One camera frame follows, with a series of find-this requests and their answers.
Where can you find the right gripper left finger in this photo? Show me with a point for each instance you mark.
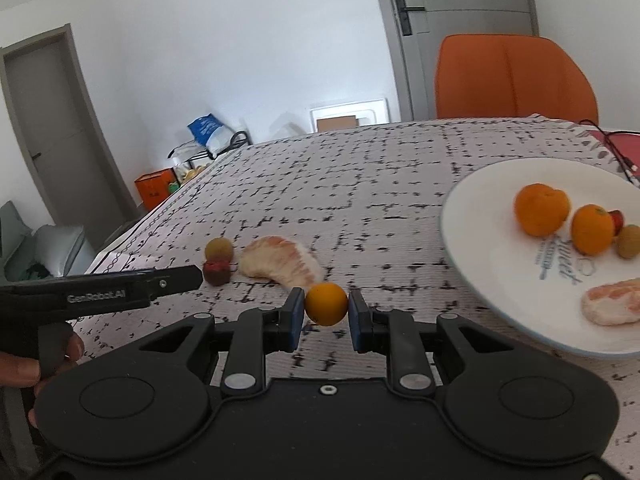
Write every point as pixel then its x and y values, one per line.
pixel 147 398

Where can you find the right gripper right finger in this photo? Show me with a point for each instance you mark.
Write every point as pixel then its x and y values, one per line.
pixel 503 397

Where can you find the pink pomelo segment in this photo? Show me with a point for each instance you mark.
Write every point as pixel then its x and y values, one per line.
pixel 613 304

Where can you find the green-brown kiwi fruit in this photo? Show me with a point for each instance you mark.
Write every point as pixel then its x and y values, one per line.
pixel 219 249

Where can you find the large orange front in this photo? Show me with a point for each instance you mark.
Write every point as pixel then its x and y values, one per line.
pixel 592 230

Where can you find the large orange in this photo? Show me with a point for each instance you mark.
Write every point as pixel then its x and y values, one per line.
pixel 541 210
pixel 592 230

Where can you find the yellow-green round fruit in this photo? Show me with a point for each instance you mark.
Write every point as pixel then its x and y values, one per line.
pixel 628 242

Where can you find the small orange kumquat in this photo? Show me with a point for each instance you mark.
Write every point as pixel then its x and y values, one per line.
pixel 326 304

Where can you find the person's left hand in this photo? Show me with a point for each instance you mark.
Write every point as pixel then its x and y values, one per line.
pixel 23 373

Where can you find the grey sofa cushion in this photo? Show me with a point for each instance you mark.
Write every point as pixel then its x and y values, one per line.
pixel 47 252

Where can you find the white round plate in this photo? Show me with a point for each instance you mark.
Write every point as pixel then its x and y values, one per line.
pixel 536 284

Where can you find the dark red plum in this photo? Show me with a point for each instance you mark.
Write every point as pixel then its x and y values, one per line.
pixel 217 272

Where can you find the orange box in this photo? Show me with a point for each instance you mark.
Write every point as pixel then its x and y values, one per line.
pixel 153 188

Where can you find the pale pomelo segment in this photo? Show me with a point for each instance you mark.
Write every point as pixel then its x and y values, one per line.
pixel 283 261

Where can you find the grey side door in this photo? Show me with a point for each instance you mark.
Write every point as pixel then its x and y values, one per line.
pixel 60 137

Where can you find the red plum on plate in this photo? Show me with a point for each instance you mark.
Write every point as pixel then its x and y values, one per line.
pixel 618 221

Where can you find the blue white bag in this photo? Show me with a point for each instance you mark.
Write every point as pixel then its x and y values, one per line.
pixel 211 133

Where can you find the patterned white tablecloth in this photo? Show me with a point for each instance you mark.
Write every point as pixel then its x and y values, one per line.
pixel 366 202

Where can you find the red orange mat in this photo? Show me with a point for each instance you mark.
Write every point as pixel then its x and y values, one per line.
pixel 629 169

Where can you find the orange chair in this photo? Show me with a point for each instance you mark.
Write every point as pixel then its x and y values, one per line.
pixel 489 76

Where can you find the grey door with handle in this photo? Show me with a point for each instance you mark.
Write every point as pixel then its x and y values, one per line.
pixel 415 29

